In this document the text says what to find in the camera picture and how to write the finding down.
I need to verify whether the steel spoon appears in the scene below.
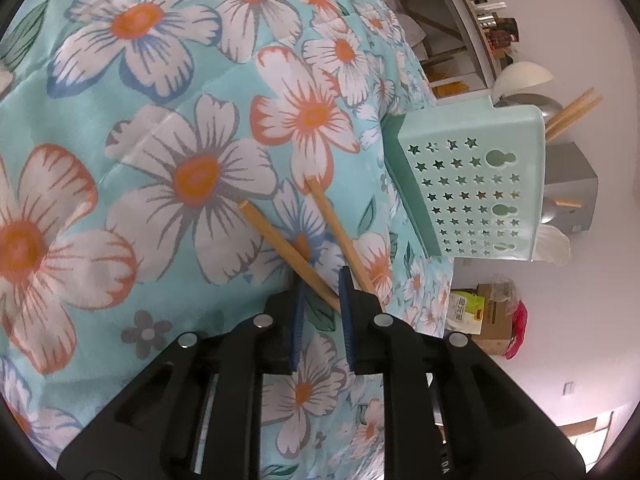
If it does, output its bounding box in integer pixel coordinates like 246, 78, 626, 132
495, 93, 563, 122
540, 196, 559, 224

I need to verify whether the red oil bottle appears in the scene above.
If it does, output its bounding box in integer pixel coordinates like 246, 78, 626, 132
486, 18, 520, 50

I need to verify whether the floral blue tablecloth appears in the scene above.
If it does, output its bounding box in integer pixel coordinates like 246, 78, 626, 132
1, 0, 452, 469

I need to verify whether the cardboard box with red bag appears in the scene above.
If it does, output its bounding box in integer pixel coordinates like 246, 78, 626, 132
473, 275, 528, 360

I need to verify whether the silver refrigerator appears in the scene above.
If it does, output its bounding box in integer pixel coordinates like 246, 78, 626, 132
544, 142, 599, 236

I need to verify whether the wooden chopstick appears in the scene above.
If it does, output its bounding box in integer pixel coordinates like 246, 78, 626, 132
305, 178, 376, 295
238, 200, 341, 312
552, 198, 582, 209
546, 88, 603, 143

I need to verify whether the white rice paddle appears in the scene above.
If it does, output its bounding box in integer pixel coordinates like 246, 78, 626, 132
533, 223, 570, 266
491, 61, 554, 103

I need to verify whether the rice bag white green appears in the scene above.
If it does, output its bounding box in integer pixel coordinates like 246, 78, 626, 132
446, 290, 485, 335

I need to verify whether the white side table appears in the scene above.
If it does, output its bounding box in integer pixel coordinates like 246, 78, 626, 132
392, 0, 499, 99

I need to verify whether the mint green utensil basket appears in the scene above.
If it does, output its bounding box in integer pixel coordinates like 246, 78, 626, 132
381, 96, 546, 261

